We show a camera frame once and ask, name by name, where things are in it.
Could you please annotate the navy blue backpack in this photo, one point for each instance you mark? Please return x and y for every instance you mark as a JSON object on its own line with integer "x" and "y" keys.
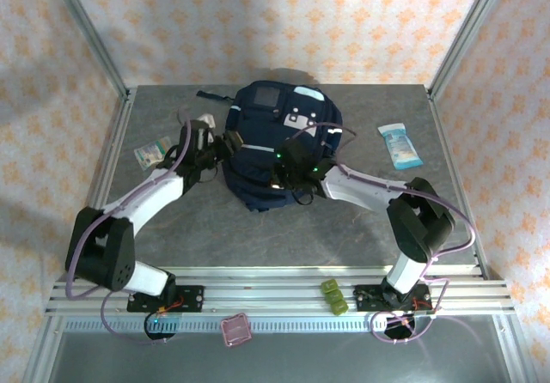
{"x": 258, "y": 172}

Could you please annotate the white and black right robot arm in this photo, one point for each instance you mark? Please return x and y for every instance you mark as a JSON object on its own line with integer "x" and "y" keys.
{"x": 365, "y": 190}

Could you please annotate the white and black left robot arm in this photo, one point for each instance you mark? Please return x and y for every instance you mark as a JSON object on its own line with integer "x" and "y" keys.
{"x": 150, "y": 198}

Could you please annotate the blue wet wipes pack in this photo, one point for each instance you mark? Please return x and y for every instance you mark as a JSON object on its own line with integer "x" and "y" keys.
{"x": 399, "y": 147}

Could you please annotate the small clear tissue packet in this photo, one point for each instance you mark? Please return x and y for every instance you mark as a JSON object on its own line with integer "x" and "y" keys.
{"x": 150, "y": 153}

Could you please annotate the olive green button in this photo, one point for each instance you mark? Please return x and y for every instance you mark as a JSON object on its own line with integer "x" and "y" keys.
{"x": 339, "y": 306}
{"x": 328, "y": 285}
{"x": 334, "y": 296}

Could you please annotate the pink square pad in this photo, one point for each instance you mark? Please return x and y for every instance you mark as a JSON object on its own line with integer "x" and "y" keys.
{"x": 236, "y": 330}

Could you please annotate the aluminium side rail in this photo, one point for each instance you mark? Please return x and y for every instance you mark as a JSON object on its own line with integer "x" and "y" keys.
{"x": 445, "y": 142}
{"x": 102, "y": 185}

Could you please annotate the aluminium front rail beam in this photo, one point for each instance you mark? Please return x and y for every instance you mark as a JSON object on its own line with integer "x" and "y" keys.
{"x": 266, "y": 297}

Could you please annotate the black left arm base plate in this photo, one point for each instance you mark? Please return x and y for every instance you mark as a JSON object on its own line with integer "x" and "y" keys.
{"x": 193, "y": 298}

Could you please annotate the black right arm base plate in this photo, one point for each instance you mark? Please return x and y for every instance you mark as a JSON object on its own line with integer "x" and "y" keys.
{"x": 365, "y": 299}

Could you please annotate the aluminium frame post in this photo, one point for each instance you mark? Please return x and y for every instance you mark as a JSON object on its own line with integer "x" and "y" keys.
{"x": 92, "y": 35}
{"x": 466, "y": 35}
{"x": 511, "y": 348}
{"x": 43, "y": 348}

